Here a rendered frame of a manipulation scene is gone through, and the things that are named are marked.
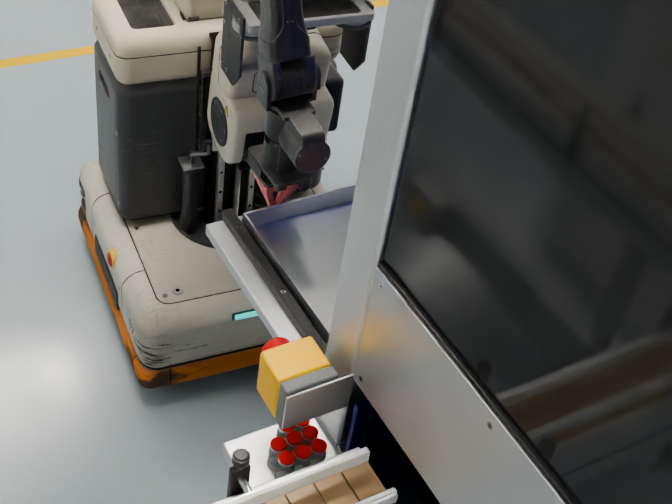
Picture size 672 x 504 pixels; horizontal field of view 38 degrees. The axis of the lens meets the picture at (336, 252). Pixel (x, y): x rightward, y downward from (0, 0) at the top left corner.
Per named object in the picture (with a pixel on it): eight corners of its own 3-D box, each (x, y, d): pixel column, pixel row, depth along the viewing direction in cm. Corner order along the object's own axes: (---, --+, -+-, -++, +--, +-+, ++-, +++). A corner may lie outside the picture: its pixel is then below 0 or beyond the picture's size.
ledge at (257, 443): (359, 499, 125) (362, 491, 124) (268, 537, 120) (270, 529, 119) (308, 419, 134) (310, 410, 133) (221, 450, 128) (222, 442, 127)
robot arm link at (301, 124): (312, 54, 144) (257, 66, 141) (347, 98, 137) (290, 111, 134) (307, 121, 153) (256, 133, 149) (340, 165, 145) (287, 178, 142)
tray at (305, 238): (495, 326, 149) (500, 310, 146) (347, 380, 137) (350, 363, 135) (378, 193, 169) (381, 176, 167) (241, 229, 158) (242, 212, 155)
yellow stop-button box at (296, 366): (332, 412, 123) (339, 374, 118) (280, 431, 120) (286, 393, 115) (304, 369, 127) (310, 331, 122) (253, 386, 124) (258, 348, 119)
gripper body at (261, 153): (275, 195, 150) (279, 156, 145) (246, 156, 156) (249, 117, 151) (312, 186, 153) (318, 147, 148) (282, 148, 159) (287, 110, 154)
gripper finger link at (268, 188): (262, 224, 157) (267, 178, 151) (242, 197, 161) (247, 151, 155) (299, 214, 160) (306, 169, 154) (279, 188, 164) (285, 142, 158)
